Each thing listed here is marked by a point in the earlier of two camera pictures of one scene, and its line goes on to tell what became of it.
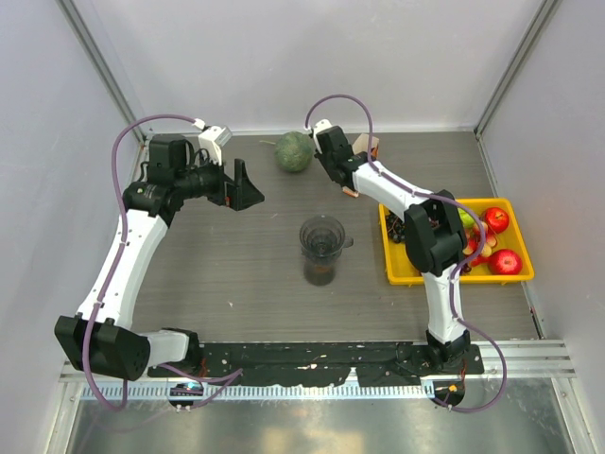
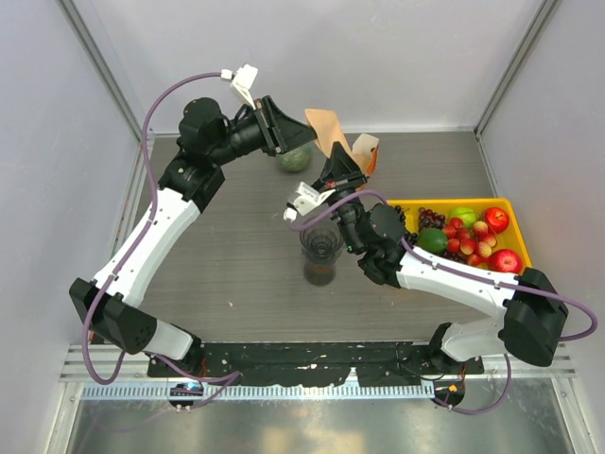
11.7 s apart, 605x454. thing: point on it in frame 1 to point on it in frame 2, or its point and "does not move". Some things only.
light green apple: [466, 219] does not move
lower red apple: [505, 262] does not move
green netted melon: [293, 151] does not move
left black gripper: [240, 191] to [280, 131]
